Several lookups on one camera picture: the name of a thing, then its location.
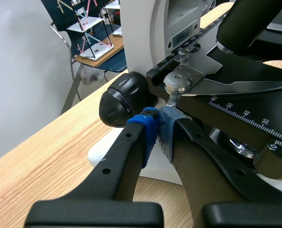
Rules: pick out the dark blue chair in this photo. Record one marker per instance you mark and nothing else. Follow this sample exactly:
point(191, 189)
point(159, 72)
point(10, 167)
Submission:
point(112, 62)

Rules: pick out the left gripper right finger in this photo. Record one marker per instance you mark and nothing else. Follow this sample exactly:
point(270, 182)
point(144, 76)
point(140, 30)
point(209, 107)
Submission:
point(202, 171)

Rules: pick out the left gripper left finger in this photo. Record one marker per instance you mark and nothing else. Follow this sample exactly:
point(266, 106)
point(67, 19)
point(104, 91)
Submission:
point(121, 156)

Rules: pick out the white and black microscope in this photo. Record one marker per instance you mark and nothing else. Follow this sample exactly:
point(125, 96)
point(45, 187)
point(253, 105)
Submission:
point(202, 71)

